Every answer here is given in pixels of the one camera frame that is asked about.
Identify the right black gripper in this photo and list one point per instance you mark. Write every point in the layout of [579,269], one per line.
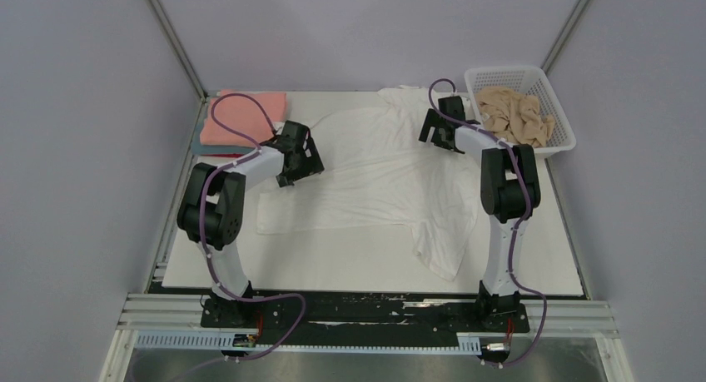
[433,121]

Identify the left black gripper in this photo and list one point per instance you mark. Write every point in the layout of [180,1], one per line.
[311,165]

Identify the white t-shirt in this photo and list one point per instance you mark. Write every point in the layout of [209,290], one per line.
[377,173]

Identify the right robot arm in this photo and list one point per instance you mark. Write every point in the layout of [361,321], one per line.
[509,192]

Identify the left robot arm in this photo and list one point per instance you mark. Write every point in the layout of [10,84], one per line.
[211,211]

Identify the folded red t-shirt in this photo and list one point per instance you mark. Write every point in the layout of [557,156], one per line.
[224,156]

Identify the beige crumpled t-shirt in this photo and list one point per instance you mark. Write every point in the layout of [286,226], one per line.
[514,117]

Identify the folded pink t-shirt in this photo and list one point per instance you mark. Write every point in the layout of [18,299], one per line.
[242,115]

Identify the white plastic basket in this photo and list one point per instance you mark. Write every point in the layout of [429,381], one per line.
[527,80]

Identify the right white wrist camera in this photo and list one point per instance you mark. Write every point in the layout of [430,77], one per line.
[469,111]

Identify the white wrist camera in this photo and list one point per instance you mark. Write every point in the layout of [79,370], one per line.
[278,128]
[469,111]

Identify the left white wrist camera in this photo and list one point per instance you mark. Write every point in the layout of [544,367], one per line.
[278,128]

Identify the right aluminium corner post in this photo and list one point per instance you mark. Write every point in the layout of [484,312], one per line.
[565,33]

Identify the aluminium corner post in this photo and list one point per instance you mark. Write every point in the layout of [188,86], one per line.
[565,33]
[170,33]

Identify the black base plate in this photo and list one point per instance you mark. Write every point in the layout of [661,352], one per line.
[368,318]

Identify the left aluminium corner post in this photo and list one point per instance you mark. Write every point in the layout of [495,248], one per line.
[170,33]

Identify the white slotted cable duct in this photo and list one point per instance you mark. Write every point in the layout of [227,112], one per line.
[240,342]

